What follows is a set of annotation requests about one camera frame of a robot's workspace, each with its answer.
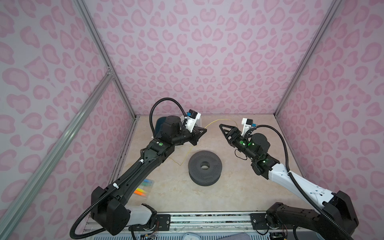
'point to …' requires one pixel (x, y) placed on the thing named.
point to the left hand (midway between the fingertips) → (207, 128)
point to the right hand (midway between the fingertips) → (221, 127)
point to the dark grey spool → (204, 168)
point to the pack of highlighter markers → (144, 187)
